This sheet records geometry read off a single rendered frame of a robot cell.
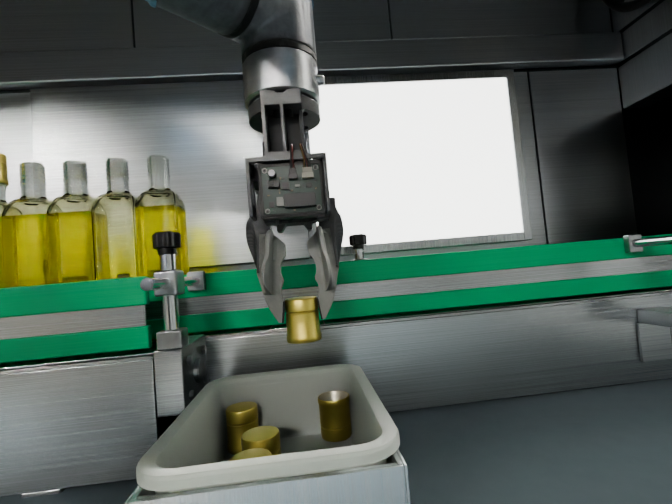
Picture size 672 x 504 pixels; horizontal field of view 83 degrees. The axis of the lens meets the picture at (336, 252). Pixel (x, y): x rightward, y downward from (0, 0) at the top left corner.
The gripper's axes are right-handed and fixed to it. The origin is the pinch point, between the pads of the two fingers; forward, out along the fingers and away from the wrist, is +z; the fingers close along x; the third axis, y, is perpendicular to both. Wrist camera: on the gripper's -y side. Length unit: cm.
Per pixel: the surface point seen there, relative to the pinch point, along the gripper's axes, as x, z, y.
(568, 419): 30.6, 16.9, -5.3
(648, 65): 69, -38, -28
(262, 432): -4.2, 10.4, 4.6
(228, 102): -11.4, -36.0, -29.4
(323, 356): 1.9, 7.9, -11.8
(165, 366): -14.9, 5.0, -1.8
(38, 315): -28.6, -1.5, -3.6
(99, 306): -22.1, -1.8, -3.4
